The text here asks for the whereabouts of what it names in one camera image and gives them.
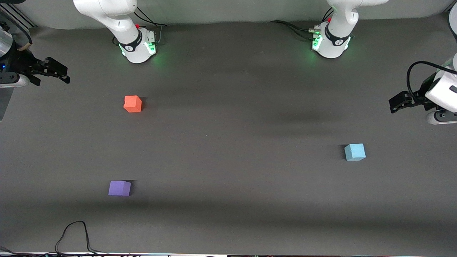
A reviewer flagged light blue foam block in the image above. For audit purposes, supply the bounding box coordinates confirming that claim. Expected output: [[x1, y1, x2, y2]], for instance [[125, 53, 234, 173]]
[[344, 143, 366, 161]]

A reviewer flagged orange foam block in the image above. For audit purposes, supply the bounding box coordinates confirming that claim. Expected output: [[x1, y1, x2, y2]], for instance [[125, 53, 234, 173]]
[[124, 95, 142, 113]]

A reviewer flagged purple foam block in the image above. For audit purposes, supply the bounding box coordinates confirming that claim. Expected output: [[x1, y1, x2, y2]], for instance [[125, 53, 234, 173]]
[[108, 180, 131, 197]]

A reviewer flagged aluminium frame profile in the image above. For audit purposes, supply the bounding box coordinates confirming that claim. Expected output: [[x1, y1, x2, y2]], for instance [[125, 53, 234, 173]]
[[0, 3, 38, 30]]

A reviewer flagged black right arm base cable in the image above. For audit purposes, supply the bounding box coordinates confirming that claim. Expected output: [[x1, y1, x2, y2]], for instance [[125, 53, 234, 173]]
[[134, 5, 168, 46]]

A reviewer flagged thin black looped cable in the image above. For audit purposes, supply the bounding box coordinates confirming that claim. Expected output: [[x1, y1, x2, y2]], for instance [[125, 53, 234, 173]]
[[55, 221, 111, 256]]

